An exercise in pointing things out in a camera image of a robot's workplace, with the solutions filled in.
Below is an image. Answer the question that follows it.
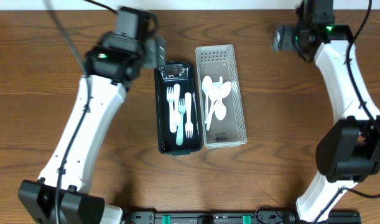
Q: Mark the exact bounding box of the white fork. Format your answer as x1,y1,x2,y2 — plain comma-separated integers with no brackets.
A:
166,86,177,133
185,92,193,138

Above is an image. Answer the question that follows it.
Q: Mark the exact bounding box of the white fork mint edge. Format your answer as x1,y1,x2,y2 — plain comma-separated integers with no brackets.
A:
176,98,186,146

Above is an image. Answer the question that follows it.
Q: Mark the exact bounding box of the white spoon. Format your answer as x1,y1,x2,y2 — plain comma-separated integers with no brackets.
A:
205,86,220,124
205,82,232,131
202,76,213,117
215,77,226,121
173,83,181,126

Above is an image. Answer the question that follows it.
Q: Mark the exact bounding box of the dark green plastic basket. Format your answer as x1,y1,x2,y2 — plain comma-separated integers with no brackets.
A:
154,61,202,156

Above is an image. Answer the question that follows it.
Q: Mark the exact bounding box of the clear white perforated basket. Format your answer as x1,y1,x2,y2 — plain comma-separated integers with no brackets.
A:
195,44,247,149

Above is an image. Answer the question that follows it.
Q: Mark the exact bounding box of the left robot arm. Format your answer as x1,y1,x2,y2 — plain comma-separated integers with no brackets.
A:
18,32,165,223

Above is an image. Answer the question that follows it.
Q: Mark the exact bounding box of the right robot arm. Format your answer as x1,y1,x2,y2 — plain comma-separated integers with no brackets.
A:
272,0,380,223

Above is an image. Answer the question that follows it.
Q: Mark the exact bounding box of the right black cable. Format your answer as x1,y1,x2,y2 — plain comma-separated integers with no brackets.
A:
310,0,380,223

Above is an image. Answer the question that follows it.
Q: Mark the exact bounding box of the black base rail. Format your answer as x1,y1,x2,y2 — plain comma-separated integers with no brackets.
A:
121,206,362,224

